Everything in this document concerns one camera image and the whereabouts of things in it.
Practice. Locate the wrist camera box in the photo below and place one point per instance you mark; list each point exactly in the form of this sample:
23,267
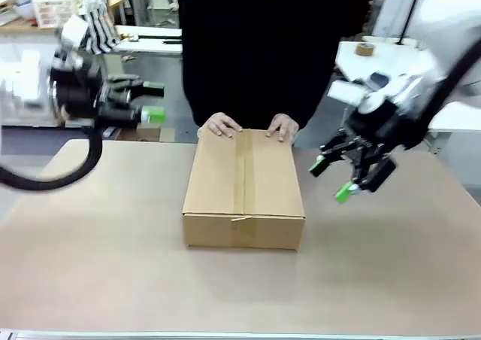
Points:
343,93
73,31

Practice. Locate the labelled white storage box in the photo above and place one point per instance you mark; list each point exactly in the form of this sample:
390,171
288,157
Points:
56,11

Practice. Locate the large white work table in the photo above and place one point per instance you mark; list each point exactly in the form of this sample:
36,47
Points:
462,114

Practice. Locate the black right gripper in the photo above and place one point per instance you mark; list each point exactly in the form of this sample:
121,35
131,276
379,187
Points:
379,127

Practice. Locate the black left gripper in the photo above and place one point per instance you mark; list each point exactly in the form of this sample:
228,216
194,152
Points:
80,93

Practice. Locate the wooden desk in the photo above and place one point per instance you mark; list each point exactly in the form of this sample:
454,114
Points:
15,26

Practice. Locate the brown packing tape roll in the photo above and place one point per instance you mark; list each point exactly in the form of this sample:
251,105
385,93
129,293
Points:
363,49

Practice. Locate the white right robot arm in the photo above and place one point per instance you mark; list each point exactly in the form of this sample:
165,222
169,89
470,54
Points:
447,13

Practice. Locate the person's black clothed body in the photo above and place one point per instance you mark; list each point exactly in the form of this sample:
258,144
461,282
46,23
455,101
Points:
255,43

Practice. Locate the black stand pole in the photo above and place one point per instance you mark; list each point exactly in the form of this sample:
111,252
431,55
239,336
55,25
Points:
407,13

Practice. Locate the person's left hand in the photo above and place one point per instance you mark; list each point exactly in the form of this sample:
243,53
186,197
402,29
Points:
282,125

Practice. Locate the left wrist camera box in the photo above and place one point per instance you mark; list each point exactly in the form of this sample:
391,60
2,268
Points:
73,31

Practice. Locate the long white table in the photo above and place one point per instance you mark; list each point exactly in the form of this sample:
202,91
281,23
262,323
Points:
150,41

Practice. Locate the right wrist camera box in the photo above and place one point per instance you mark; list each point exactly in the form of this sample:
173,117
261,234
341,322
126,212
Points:
343,93

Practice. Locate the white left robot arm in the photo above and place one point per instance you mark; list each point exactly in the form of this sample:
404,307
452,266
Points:
22,84

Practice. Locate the black white striped bags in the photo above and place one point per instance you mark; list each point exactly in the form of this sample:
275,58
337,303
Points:
99,20

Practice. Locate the person's right hand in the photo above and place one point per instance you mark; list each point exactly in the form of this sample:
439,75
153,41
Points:
219,123

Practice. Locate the brown cardboard shipping box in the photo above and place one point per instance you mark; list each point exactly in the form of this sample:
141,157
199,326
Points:
244,189

